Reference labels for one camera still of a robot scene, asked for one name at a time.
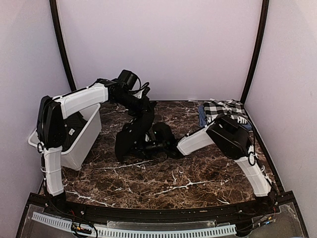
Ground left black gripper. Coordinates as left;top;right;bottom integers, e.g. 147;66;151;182
114;91;155;117

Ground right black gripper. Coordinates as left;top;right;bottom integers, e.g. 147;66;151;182
125;136;166;160

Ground black long sleeve shirt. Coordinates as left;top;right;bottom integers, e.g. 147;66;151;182
114;102;177;163

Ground blue checked shirt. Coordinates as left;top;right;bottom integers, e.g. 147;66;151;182
198;105;252;131

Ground black white plaid shirt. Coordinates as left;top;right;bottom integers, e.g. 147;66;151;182
203;99;248;124

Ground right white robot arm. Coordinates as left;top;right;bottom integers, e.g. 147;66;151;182
133;115;277;215

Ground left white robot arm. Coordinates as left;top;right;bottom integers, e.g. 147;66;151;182
36;70;154;197

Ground white plastic bin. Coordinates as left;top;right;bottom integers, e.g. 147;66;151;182
27;103;102;172

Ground black patterned shirt in bin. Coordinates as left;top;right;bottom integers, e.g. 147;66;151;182
62;112;87;152

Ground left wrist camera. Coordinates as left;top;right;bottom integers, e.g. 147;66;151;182
133;86;150;99

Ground white slotted cable duct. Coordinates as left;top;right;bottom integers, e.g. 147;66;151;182
32;212;237;238

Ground black curved table rail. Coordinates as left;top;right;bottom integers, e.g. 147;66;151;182
24;193;279;224

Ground left black frame post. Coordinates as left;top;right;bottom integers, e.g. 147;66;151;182
49;0;77;92

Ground black frame post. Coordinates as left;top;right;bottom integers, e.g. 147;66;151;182
49;0;77;92
240;0;269;104

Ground right black frame post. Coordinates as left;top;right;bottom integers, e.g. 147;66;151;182
240;0;269;104

